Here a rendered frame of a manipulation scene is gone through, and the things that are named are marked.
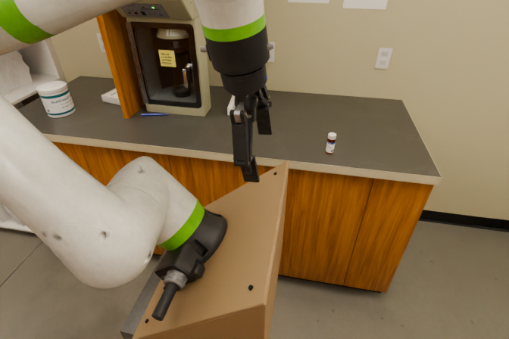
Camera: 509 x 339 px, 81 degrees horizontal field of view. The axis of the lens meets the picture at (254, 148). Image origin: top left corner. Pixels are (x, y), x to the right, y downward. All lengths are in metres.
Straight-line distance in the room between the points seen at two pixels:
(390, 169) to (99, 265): 1.07
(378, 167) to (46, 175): 1.10
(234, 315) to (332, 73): 1.52
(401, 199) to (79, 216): 1.22
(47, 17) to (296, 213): 1.21
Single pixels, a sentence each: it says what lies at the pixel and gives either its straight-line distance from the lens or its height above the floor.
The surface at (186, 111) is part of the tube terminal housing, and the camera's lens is 1.59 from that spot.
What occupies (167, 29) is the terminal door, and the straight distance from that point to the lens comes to 1.46.
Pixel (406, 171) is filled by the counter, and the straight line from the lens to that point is 1.31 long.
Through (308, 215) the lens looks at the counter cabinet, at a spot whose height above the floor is 0.61.
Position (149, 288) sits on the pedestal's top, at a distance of 0.89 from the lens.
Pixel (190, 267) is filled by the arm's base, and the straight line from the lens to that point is 0.66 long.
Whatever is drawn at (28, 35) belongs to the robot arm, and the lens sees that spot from 0.64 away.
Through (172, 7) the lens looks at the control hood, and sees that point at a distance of 1.35.
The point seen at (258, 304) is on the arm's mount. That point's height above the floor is 1.24.
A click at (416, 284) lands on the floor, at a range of 2.18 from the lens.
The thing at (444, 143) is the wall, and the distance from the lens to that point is 2.18.
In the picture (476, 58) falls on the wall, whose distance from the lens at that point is 1.98.
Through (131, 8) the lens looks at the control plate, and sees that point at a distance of 1.45.
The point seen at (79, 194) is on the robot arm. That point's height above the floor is 1.38.
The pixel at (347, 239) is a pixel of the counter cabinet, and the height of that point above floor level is 0.48.
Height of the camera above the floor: 1.67
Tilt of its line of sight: 34 degrees down
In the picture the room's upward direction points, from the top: straight up
